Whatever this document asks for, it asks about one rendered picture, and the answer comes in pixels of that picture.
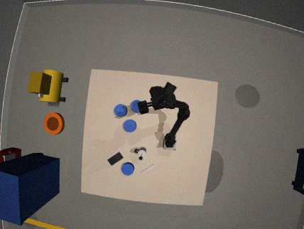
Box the blue disc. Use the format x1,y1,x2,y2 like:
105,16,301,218
114,104,127,117
123,119,136,133
131,100,141,113
121,162,134,176

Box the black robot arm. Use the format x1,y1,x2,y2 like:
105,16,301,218
149,82,190,147

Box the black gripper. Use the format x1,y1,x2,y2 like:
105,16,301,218
137,93,178,114

